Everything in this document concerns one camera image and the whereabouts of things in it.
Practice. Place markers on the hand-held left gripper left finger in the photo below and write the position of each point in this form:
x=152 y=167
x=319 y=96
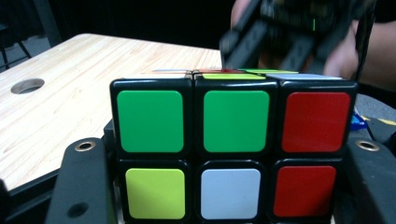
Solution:
x=81 y=180

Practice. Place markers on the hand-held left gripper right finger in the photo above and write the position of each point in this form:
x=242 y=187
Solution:
x=370 y=186

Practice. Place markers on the multicoloured puzzle cube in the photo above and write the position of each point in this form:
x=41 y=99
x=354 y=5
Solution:
x=233 y=124

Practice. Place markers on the black yellow-striped stand base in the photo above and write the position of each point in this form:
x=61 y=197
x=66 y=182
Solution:
x=378 y=127

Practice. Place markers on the small blue object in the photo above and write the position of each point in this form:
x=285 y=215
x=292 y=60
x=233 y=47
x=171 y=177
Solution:
x=358 y=122

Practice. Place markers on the black chair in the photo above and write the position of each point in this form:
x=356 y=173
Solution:
x=12 y=49

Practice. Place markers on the dark metal stand pole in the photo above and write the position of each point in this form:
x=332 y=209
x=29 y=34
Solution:
x=46 y=21

